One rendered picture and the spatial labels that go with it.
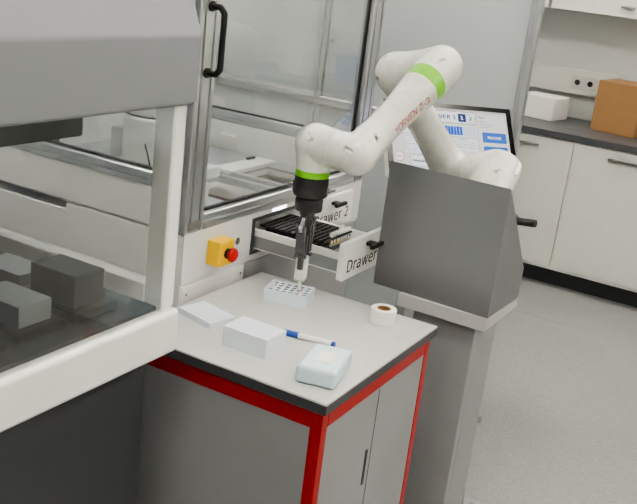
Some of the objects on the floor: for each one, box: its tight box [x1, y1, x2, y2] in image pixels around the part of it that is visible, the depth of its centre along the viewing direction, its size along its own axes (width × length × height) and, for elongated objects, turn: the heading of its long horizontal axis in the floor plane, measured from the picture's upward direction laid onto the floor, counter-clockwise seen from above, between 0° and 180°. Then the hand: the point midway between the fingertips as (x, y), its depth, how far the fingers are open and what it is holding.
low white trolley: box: [136, 272, 438, 504], centre depth 251 cm, size 58×62×76 cm
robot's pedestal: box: [397, 292, 518, 504], centre depth 292 cm, size 30×30×76 cm
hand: (301, 267), depth 254 cm, fingers closed, pressing on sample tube
